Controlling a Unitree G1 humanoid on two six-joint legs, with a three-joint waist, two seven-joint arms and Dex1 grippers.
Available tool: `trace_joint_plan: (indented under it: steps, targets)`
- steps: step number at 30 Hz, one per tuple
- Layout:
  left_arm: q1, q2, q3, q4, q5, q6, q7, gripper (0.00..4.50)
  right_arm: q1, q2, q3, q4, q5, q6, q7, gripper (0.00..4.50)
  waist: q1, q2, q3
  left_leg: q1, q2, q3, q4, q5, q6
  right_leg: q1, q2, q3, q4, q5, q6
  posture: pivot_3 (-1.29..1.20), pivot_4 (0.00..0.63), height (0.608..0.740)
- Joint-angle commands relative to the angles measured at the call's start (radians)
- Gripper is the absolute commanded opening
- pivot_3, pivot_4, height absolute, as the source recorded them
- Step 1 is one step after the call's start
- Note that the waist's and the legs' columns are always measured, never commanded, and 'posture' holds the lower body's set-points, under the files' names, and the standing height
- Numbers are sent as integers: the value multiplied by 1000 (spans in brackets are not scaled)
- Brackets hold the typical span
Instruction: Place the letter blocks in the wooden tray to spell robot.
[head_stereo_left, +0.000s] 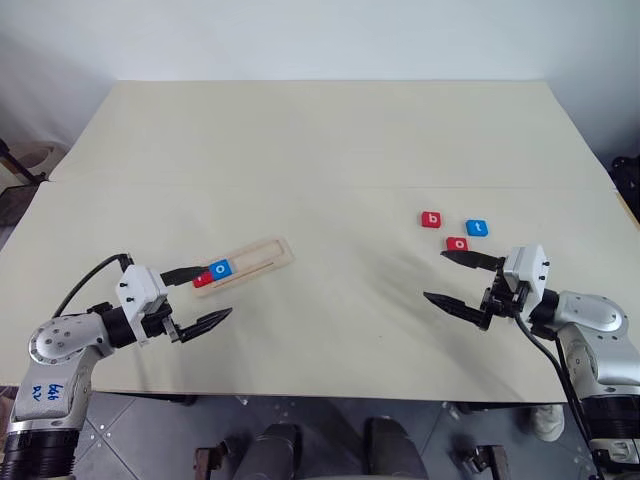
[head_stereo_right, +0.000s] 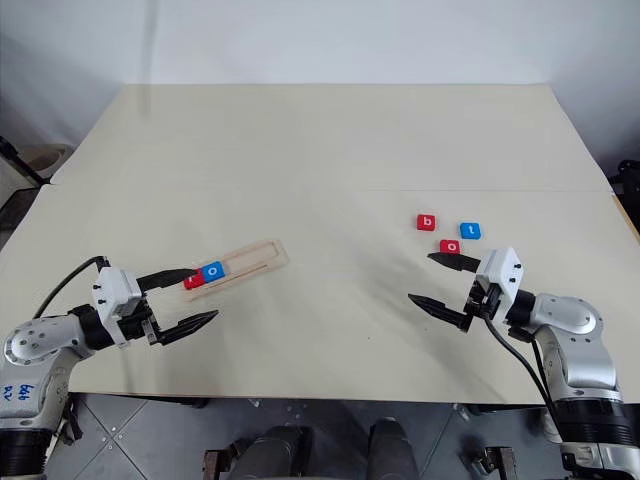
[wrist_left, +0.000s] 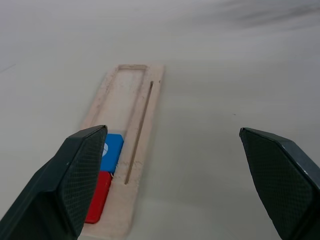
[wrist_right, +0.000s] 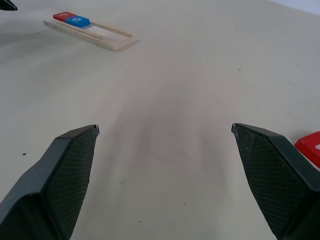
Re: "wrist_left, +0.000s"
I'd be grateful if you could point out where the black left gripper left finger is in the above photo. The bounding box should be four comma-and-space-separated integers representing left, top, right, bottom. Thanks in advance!
0, 124, 109, 240

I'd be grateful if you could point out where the blue letter tile o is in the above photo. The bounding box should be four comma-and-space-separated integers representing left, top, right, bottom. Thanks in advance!
99, 133, 125, 175

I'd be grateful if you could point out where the light wooden letter tray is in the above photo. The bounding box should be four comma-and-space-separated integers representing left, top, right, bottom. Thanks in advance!
79, 64, 166, 237

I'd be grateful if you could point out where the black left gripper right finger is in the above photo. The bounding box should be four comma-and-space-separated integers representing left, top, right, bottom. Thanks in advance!
238, 127, 320, 240

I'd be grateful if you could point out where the red letter tile r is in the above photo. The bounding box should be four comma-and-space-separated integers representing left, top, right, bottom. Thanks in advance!
84, 171, 113, 224

